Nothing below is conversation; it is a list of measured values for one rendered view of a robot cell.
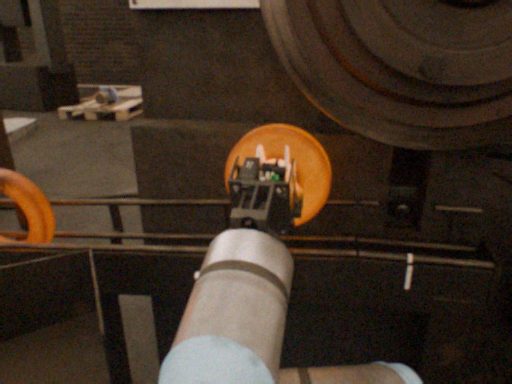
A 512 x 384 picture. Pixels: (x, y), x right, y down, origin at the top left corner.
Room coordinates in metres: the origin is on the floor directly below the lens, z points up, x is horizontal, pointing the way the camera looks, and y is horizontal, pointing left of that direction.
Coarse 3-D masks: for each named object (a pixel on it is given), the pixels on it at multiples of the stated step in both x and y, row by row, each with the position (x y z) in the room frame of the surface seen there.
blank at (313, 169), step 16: (272, 128) 0.56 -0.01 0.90; (288, 128) 0.56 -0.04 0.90; (240, 144) 0.56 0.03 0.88; (256, 144) 0.56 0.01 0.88; (272, 144) 0.55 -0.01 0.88; (288, 144) 0.55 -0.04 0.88; (304, 144) 0.55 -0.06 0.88; (304, 160) 0.55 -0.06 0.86; (320, 160) 0.54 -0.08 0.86; (304, 176) 0.55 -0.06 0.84; (320, 176) 0.54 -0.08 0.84; (304, 192) 0.54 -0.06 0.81; (320, 192) 0.54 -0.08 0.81; (304, 208) 0.54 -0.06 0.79; (320, 208) 0.54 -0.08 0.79
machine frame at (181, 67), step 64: (192, 64) 0.74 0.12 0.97; (256, 64) 0.72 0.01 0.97; (192, 128) 0.69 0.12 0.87; (256, 128) 0.68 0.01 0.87; (320, 128) 0.68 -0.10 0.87; (192, 192) 0.69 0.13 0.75; (384, 192) 0.63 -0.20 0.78; (448, 192) 0.61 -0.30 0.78; (320, 256) 0.64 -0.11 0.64; (320, 320) 0.64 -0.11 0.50; (384, 320) 0.62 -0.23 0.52
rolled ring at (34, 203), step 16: (0, 176) 0.67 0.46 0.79; (16, 176) 0.69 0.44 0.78; (16, 192) 0.66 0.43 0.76; (32, 192) 0.67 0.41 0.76; (32, 208) 0.66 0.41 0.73; (48, 208) 0.68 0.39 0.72; (32, 224) 0.66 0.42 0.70; (48, 224) 0.67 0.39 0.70; (0, 240) 0.69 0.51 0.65; (32, 240) 0.66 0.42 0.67; (48, 240) 0.67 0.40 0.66
